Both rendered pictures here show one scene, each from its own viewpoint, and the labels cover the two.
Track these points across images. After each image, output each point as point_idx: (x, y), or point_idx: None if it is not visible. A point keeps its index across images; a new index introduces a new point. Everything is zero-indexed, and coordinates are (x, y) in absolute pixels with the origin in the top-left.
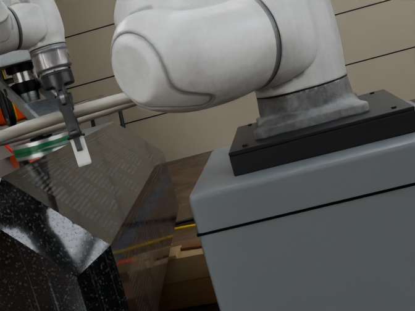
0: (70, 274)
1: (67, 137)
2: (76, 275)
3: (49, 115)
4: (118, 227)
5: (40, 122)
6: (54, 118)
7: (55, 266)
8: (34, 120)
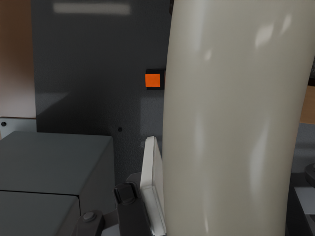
0: (169, 3)
1: (112, 193)
2: (170, 13)
3: (181, 213)
4: (313, 76)
5: (164, 95)
6: (166, 230)
7: None
8: (202, 25)
